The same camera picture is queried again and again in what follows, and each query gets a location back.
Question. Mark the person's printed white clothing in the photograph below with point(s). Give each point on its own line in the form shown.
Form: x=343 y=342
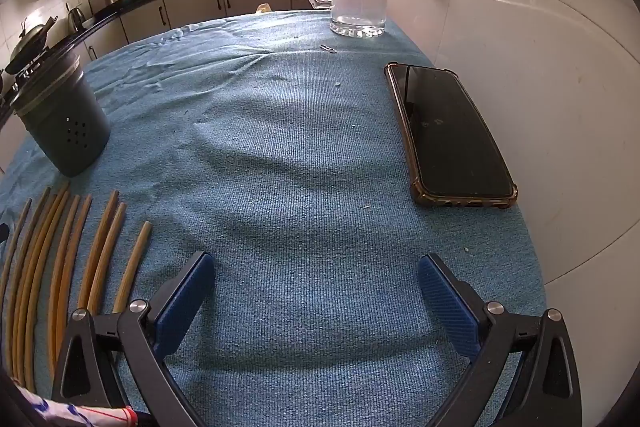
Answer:
x=75 y=412

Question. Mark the black smartphone in brown case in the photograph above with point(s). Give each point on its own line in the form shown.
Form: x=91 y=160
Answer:
x=450 y=132

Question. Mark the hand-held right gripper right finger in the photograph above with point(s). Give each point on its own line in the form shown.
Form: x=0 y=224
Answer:
x=445 y=302

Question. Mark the small metal pin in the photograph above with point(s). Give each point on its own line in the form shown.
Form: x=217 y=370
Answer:
x=327 y=48

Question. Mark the black wok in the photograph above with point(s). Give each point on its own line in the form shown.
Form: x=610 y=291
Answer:
x=30 y=42

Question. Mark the wooden chopsticks group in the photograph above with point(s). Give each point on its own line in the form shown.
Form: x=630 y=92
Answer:
x=135 y=259

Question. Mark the beige lower kitchen cabinets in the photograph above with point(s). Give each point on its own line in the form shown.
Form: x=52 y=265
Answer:
x=190 y=9

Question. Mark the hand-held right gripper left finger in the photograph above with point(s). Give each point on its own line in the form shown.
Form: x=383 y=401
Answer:
x=182 y=302

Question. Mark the small yellow object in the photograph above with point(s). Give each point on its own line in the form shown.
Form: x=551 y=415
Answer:
x=262 y=8

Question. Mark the gas stove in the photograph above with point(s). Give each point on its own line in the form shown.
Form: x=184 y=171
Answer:
x=27 y=74

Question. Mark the steel kettle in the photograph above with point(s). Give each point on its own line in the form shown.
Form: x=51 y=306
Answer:
x=75 y=19

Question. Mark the blue tablecloth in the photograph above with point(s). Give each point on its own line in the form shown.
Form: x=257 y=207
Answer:
x=300 y=157

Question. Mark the dark green utensil holder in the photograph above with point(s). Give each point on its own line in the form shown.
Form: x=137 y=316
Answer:
x=60 y=127

